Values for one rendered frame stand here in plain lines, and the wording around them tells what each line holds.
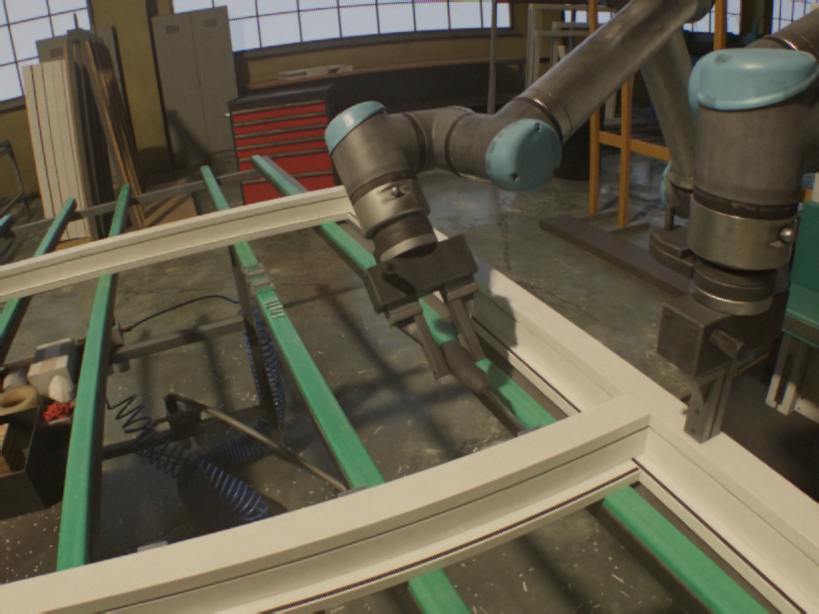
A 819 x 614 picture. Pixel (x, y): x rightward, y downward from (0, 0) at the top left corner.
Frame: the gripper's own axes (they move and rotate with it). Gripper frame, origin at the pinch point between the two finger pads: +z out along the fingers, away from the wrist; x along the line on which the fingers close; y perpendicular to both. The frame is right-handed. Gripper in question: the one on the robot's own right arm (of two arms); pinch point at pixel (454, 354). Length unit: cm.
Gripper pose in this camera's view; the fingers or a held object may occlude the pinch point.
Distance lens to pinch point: 71.7
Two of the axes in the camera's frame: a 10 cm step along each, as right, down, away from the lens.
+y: 1.9, -2.0, -9.6
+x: 9.0, -3.5, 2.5
